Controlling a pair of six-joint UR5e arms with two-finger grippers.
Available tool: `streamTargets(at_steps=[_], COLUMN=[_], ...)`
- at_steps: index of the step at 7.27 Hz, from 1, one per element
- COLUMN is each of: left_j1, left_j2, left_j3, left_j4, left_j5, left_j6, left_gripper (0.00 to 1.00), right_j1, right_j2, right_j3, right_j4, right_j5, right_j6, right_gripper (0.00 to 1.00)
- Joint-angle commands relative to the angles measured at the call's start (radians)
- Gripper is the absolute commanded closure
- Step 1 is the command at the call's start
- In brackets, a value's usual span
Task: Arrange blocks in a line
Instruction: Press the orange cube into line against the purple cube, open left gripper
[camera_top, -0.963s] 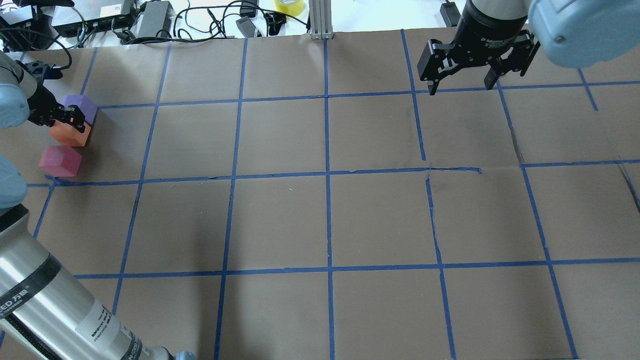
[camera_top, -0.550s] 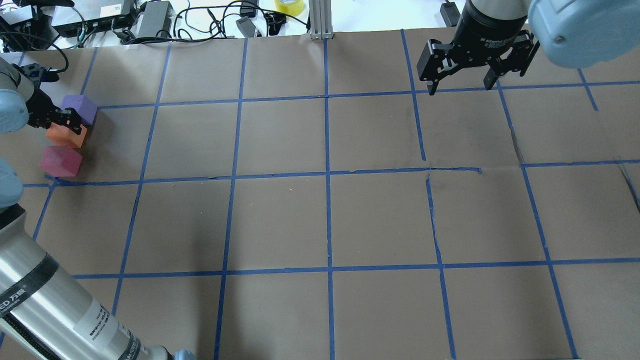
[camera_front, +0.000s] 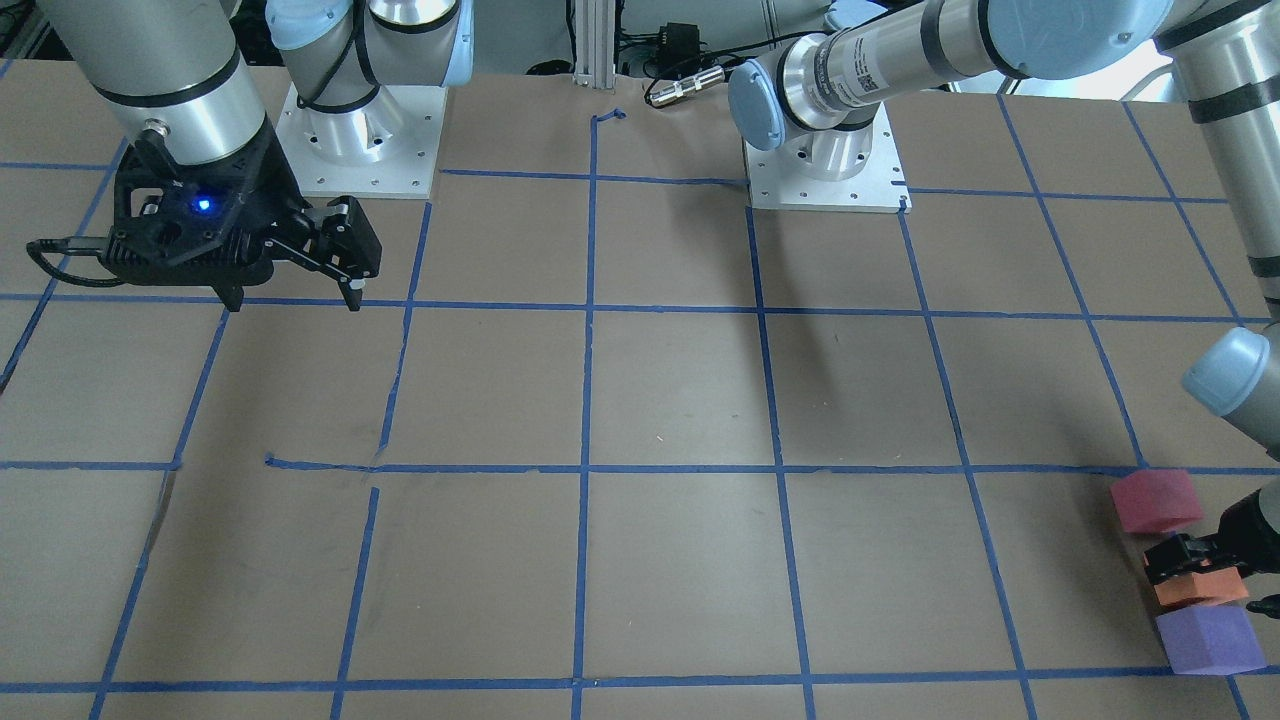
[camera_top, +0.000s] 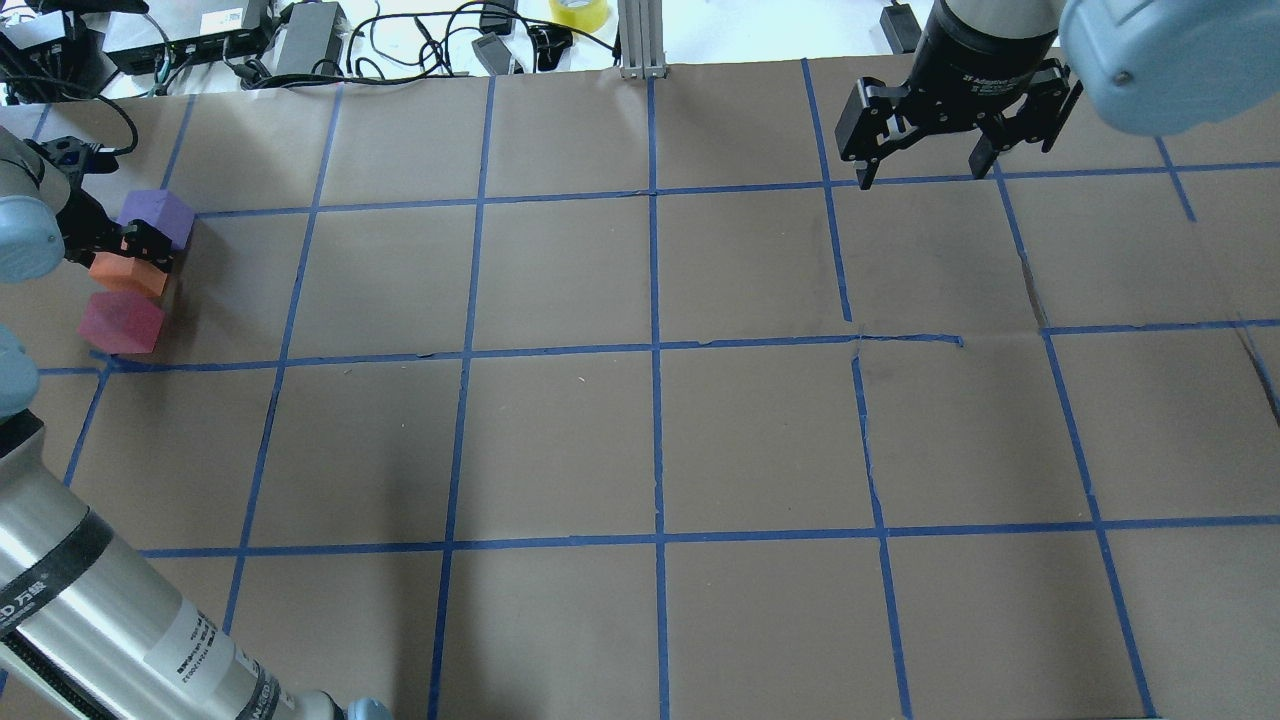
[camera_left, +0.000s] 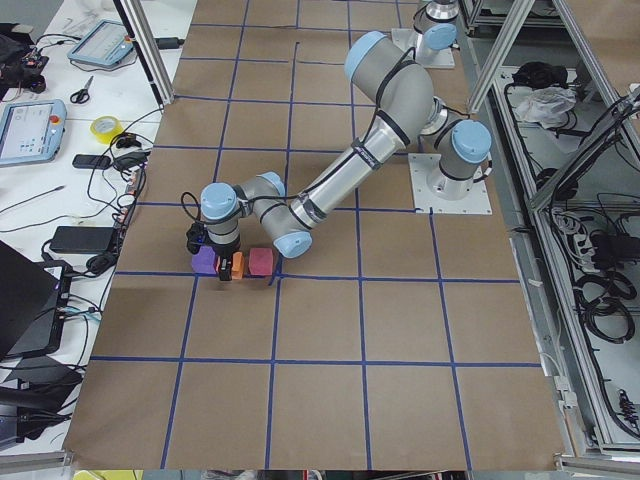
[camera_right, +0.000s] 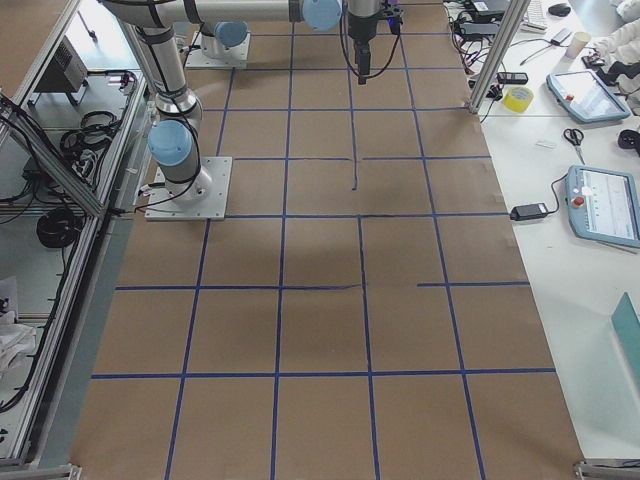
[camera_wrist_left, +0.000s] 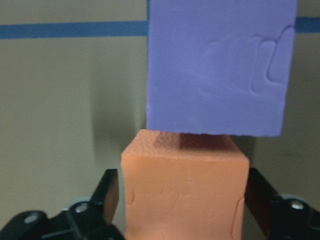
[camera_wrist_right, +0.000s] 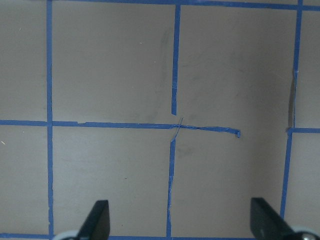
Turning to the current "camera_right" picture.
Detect black phone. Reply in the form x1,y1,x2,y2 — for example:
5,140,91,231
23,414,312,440
496,72,529,85

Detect scissors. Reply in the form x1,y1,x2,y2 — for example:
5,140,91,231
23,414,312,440
563,128,586,165

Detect black power adapter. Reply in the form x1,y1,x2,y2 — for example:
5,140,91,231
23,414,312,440
509,203,549,221

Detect aluminium frame post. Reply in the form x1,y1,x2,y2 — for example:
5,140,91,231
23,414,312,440
467,0,529,114

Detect white paper cup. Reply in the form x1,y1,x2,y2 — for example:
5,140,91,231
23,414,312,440
565,31,591,59

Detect yellow tape roll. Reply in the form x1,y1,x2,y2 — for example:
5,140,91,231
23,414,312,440
503,86,534,113

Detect teach pendant far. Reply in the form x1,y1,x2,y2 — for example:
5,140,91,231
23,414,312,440
546,70,631,123

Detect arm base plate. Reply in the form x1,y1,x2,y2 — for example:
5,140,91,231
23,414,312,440
144,157,233,221
185,32,251,70

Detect teach pendant near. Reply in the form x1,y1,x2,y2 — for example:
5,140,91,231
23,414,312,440
565,165,639,248

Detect teach pendant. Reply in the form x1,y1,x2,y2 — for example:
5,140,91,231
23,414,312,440
546,70,631,123
565,165,639,248

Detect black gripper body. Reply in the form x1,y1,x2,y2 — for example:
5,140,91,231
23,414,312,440
347,0,403,40

